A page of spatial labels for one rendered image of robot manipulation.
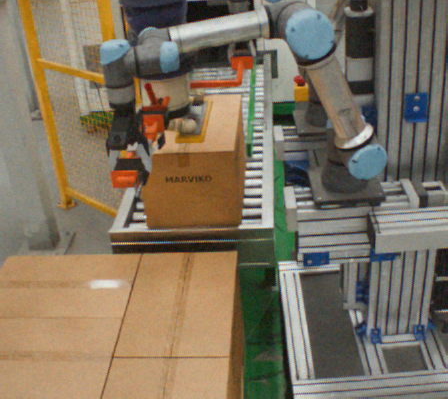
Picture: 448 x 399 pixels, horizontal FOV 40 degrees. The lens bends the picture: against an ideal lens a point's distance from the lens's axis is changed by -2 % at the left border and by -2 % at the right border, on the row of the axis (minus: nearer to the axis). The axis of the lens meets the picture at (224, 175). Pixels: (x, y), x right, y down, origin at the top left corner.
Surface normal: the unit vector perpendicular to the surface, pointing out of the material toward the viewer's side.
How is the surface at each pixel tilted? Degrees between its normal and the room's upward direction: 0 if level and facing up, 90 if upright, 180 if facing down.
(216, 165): 90
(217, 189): 90
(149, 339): 0
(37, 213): 90
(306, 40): 83
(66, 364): 0
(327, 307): 0
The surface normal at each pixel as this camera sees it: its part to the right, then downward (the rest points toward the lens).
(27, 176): -0.06, 0.48
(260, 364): -0.07, -0.87
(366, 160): 0.24, 0.55
